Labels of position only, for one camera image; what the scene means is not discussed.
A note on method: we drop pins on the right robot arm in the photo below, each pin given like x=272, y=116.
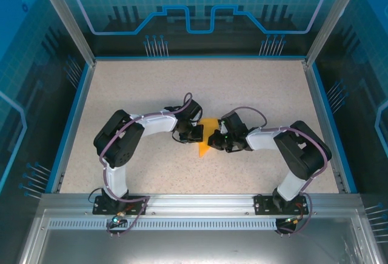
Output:
x=306, y=152

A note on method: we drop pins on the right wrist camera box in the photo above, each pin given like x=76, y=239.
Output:
x=222, y=127

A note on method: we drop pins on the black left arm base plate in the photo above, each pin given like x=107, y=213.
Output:
x=104, y=208

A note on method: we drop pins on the orange cloth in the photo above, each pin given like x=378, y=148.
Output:
x=209, y=130

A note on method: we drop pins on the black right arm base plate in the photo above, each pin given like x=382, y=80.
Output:
x=263, y=205

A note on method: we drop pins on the aluminium mounting rail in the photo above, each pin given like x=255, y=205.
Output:
x=200, y=203

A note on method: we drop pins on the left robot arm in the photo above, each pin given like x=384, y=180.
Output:
x=118, y=146

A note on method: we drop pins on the aluminium frame post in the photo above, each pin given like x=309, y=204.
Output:
x=68, y=18
x=333, y=18

